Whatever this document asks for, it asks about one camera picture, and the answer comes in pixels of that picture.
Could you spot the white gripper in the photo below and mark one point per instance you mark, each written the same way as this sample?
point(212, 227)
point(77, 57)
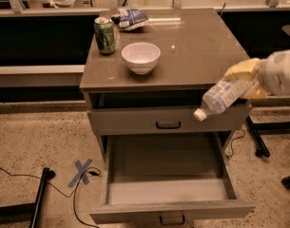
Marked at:
point(277, 74)

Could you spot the blue white chip bag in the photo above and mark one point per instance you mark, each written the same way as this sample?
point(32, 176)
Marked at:
point(129, 19)

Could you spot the blue tape cross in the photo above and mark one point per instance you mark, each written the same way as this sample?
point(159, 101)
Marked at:
point(81, 173)

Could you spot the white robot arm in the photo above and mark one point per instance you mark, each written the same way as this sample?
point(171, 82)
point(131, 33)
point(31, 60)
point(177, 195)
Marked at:
point(269, 76)

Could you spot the open grey middle drawer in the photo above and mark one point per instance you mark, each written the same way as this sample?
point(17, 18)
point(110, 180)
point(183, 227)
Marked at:
point(167, 178)

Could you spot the black stand leg right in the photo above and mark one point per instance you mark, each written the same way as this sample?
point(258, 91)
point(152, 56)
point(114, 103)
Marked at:
point(256, 128)

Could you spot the grey drawer cabinet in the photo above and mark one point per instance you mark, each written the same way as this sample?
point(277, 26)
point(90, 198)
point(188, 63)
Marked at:
point(196, 47)

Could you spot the green soda can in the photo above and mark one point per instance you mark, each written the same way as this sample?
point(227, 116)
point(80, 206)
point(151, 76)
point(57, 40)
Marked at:
point(104, 35)

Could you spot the black stand leg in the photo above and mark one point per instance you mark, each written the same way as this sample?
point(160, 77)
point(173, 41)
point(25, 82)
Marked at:
point(28, 211)
point(256, 128)

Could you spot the black caster foot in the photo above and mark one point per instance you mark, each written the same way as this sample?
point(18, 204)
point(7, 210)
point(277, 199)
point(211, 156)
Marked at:
point(286, 182)

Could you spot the clear blue plastic bottle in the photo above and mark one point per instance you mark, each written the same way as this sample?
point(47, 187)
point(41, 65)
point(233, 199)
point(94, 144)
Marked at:
point(220, 96)

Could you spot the black stand leg left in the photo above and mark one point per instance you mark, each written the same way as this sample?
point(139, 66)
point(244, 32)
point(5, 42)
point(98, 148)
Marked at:
point(28, 211)

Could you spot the white ceramic bowl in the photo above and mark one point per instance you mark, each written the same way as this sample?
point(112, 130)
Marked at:
point(141, 57)

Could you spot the closed grey upper drawer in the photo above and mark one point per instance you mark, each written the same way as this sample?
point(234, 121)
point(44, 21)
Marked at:
point(153, 120)

